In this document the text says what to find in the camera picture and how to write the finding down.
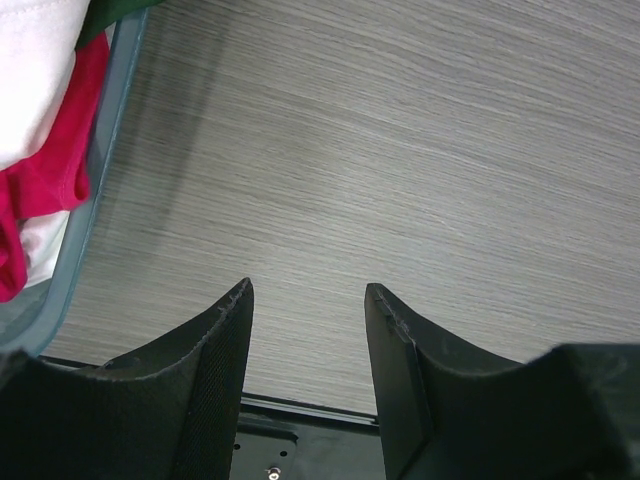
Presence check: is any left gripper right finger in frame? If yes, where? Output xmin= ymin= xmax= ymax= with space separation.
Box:
xmin=364 ymin=283 xmax=639 ymax=479

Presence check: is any blue laundry basket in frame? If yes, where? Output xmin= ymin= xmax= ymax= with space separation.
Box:
xmin=1 ymin=8 xmax=149 ymax=356

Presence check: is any red t-shirt in basket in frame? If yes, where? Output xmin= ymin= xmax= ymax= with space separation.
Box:
xmin=1 ymin=33 xmax=110 ymax=303

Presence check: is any dark green t-shirt in basket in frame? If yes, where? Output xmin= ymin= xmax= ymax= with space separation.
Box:
xmin=76 ymin=0 xmax=163 ymax=49

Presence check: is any white t-shirt in basket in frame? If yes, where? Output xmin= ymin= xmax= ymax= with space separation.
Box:
xmin=0 ymin=0 xmax=99 ymax=289

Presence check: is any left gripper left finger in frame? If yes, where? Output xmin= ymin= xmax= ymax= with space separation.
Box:
xmin=1 ymin=279 xmax=254 ymax=479

